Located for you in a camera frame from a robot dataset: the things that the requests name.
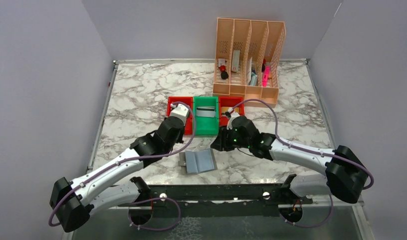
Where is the white red box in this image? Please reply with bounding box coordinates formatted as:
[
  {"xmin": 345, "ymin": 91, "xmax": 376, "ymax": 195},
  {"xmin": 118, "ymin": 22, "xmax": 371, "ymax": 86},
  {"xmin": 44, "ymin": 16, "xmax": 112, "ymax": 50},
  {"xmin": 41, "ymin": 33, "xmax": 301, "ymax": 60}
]
[{"xmin": 231, "ymin": 50, "xmax": 241, "ymax": 73}]

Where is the red plastic bin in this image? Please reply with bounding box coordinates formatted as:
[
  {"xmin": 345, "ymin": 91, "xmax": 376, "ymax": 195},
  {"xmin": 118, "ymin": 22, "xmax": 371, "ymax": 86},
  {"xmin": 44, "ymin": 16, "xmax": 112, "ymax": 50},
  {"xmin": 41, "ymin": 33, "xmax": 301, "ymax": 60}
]
[
  {"xmin": 166, "ymin": 96, "xmax": 193, "ymax": 136},
  {"xmin": 218, "ymin": 96, "xmax": 244, "ymax": 127}
]

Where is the pink highlighter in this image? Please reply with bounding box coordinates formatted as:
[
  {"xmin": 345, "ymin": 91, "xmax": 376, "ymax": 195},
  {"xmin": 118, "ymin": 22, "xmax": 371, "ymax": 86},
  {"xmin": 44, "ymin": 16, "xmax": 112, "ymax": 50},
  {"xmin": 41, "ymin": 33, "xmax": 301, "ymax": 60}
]
[{"xmin": 261, "ymin": 65, "xmax": 271, "ymax": 87}]

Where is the red plastic bin right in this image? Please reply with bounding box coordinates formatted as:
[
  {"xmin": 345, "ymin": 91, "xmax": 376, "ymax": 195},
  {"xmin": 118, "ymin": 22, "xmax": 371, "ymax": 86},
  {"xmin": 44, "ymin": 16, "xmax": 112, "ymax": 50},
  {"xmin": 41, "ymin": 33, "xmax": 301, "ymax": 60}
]
[{"xmin": 218, "ymin": 96, "xmax": 244, "ymax": 127}]

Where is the peach desk organizer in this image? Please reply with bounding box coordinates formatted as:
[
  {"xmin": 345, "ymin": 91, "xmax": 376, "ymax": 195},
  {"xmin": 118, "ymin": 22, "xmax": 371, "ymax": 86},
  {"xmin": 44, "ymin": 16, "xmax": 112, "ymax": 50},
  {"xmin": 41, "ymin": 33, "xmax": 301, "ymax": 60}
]
[{"xmin": 212, "ymin": 17, "xmax": 287, "ymax": 107}]

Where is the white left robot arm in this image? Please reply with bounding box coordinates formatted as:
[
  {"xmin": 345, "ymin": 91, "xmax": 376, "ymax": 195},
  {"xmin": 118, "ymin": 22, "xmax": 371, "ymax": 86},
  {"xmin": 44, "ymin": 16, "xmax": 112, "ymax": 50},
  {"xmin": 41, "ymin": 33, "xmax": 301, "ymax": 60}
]
[{"xmin": 48, "ymin": 116, "xmax": 187, "ymax": 233}]

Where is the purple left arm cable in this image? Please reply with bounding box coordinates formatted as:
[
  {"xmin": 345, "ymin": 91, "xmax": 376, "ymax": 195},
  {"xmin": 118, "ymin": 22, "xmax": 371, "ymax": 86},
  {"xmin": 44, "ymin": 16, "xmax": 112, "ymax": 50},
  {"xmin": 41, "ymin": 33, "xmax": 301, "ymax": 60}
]
[{"xmin": 47, "ymin": 101, "xmax": 197, "ymax": 232}]

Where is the grey card holder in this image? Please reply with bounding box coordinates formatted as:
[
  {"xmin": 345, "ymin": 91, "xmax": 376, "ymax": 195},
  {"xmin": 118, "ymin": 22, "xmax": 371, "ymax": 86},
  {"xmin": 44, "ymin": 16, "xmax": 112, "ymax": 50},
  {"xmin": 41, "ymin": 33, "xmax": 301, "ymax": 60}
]
[{"xmin": 178, "ymin": 148, "xmax": 218, "ymax": 175}]

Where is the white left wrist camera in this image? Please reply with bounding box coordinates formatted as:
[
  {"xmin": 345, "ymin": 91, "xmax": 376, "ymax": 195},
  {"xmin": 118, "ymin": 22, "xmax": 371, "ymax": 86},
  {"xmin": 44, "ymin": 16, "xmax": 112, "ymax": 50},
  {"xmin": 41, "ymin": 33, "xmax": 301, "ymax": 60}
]
[{"xmin": 168, "ymin": 102, "xmax": 190, "ymax": 125}]

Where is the silver striped card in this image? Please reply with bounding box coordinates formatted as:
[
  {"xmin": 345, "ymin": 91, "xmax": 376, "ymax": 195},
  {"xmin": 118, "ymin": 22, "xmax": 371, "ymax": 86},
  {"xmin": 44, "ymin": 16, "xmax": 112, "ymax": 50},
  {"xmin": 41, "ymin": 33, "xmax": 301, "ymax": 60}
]
[{"xmin": 195, "ymin": 107, "xmax": 216, "ymax": 118}]

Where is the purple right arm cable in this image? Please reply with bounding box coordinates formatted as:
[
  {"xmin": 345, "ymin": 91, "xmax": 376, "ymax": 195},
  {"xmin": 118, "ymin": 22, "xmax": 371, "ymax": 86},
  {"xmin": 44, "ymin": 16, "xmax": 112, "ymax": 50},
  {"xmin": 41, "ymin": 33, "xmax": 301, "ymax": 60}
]
[{"xmin": 223, "ymin": 98, "xmax": 375, "ymax": 229}]

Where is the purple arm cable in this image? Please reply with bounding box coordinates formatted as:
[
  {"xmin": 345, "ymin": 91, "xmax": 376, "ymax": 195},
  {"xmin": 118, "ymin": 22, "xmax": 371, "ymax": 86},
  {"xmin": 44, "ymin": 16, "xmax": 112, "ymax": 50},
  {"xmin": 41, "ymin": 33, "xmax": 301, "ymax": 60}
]
[
  {"xmin": 47, "ymin": 101, "xmax": 197, "ymax": 232},
  {"xmin": 223, "ymin": 98, "xmax": 375, "ymax": 229}
]

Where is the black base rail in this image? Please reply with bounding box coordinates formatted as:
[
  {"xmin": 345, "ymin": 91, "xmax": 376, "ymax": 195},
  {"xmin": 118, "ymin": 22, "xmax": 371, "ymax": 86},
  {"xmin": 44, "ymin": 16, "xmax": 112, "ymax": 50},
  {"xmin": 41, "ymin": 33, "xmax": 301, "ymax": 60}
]
[{"xmin": 124, "ymin": 183, "xmax": 312, "ymax": 218}]

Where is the teal pen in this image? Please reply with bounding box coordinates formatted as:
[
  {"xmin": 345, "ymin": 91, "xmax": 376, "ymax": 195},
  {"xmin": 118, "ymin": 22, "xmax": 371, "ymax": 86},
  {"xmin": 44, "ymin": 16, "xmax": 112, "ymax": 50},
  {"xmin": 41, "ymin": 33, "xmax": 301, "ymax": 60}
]
[{"xmin": 248, "ymin": 71, "xmax": 258, "ymax": 87}]

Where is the red black marker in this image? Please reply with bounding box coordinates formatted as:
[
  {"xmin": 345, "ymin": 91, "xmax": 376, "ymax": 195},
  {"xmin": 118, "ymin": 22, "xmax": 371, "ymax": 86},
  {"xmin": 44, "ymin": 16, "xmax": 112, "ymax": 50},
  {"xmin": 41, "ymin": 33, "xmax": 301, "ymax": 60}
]
[{"xmin": 218, "ymin": 65, "xmax": 229, "ymax": 80}]

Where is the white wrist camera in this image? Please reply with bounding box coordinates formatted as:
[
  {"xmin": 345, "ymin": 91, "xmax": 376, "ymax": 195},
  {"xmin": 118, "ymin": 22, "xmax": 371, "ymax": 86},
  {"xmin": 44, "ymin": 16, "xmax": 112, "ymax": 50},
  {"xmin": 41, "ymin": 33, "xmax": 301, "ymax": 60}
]
[
  {"xmin": 225, "ymin": 111, "xmax": 240, "ymax": 130},
  {"xmin": 168, "ymin": 102, "xmax": 190, "ymax": 125}
]

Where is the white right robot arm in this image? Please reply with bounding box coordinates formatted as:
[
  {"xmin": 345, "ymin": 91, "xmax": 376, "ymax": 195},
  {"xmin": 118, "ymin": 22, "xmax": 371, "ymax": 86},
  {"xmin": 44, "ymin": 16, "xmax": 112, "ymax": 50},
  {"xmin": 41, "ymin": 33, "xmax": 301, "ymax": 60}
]
[{"xmin": 210, "ymin": 116, "xmax": 369, "ymax": 204}]

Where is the green plastic bin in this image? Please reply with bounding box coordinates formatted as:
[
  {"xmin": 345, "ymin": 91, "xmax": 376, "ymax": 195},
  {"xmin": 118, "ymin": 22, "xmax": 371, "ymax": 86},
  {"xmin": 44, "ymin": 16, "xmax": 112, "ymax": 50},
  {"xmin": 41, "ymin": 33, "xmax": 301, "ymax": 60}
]
[{"xmin": 193, "ymin": 96, "xmax": 220, "ymax": 136}]

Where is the gold striped card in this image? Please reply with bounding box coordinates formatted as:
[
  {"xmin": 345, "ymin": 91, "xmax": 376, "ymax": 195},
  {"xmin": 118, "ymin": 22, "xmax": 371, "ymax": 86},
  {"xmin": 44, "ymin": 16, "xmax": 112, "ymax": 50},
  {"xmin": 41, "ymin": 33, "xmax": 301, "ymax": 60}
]
[{"xmin": 221, "ymin": 106, "xmax": 234, "ymax": 115}]

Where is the red plastic bin left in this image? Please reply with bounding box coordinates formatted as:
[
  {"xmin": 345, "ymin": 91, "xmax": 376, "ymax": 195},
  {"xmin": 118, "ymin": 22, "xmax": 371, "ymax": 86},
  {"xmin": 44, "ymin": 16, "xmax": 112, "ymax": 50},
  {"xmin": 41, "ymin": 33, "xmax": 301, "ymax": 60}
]
[{"xmin": 166, "ymin": 96, "xmax": 193, "ymax": 136}]

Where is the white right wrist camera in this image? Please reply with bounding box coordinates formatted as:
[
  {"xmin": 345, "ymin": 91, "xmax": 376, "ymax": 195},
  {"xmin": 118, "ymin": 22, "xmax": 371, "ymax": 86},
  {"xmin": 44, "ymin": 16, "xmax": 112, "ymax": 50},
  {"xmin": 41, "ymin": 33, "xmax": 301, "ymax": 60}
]
[{"xmin": 225, "ymin": 111, "xmax": 240, "ymax": 130}]

